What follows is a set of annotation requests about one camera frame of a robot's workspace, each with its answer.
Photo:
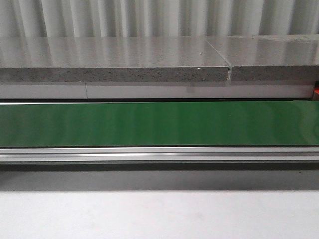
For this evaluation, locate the white pleated curtain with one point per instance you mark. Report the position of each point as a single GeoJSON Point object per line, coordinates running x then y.
{"type": "Point", "coordinates": [128, 18]}

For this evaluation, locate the grey stone slab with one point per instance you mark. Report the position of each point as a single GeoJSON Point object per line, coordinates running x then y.
{"type": "Point", "coordinates": [110, 59]}
{"type": "Point", "coordinates": [269, 58]}

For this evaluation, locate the grey stone slab left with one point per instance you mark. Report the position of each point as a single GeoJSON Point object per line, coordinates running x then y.
{"type": "Point", "coordinates": [110, 59]}

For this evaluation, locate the green conveyor belt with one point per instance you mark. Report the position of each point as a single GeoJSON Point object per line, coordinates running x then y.
{"type": "Point", "coordinates": [260, 123]}

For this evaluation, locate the aluminium conveyor frame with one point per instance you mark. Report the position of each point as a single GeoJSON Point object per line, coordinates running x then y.
{"type": "Point", "coordinates": [159, 155]}

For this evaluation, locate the red plastic tray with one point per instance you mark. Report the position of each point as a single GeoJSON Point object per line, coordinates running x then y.
{"type": "Point", "coordinates": [315, 95]}

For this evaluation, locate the grey stone slab right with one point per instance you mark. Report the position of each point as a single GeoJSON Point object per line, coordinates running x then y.
{"type": "Point", "coordinates": [269, 58]}

